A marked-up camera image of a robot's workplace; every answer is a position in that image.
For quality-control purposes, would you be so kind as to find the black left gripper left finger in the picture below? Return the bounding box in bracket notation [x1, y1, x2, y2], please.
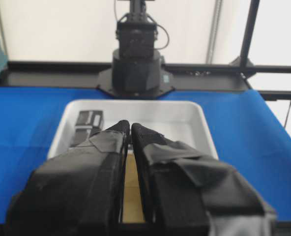
[4, 120, 130, 236]

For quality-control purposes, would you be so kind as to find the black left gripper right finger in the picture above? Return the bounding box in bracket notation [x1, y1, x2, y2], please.
[131, 123, 276, 236]

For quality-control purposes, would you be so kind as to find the brown cardboard box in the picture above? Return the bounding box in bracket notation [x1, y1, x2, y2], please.
[122, 150, 146, 223]

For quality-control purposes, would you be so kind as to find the black box in tray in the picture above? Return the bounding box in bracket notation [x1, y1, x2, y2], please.
[70, 127, 101, 148]

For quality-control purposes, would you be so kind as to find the white plastic tray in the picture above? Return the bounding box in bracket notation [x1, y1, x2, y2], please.
[47, 99, 218, 159]

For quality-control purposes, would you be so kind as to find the blue table cloth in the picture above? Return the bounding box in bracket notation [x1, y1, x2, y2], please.
[0, 87, 291, 224]

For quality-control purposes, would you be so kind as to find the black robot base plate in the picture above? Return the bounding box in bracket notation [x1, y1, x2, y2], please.
[97, 69, 175, 100]

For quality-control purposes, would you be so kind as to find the black frame rail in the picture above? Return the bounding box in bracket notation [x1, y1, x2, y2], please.
[7, 61, 291, 74]

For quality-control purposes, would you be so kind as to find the black aluminium frame post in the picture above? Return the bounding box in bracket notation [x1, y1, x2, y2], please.
[235, 0, 260, 69]

